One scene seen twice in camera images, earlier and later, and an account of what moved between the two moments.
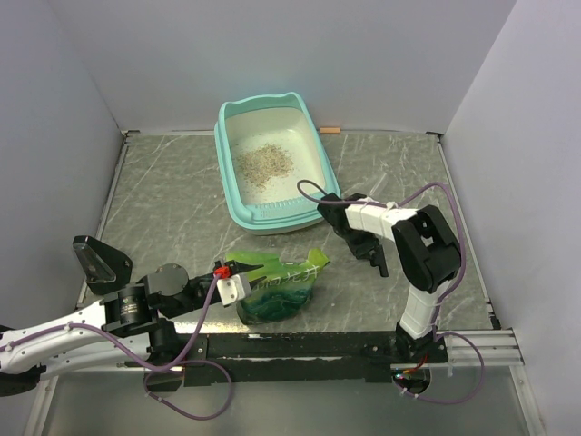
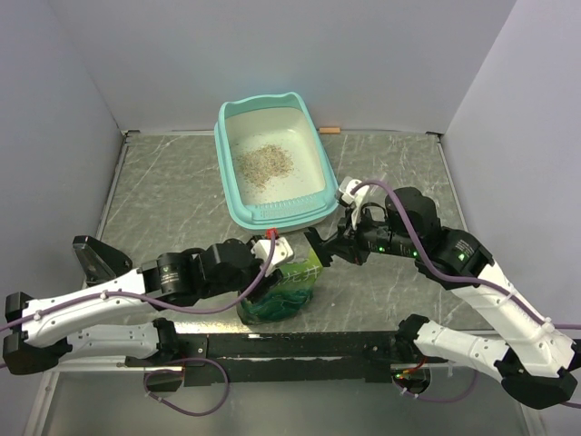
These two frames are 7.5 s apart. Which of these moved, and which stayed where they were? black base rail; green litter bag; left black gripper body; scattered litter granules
Moved: left black gripper body
Stayed: green litter bag; scattered litter granules; black base rail
